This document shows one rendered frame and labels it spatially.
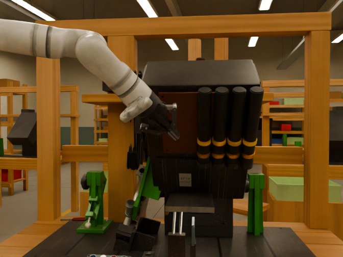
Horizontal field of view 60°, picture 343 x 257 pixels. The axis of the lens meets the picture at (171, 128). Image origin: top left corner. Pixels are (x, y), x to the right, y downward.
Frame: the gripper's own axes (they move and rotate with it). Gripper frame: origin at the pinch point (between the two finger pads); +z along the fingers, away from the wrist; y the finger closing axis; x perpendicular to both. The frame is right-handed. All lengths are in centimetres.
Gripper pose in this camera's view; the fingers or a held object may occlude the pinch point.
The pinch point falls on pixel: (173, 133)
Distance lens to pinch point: 83.3
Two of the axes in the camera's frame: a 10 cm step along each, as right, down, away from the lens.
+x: 0.0, 6.1, -8.0
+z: 6.1, 6.3, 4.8
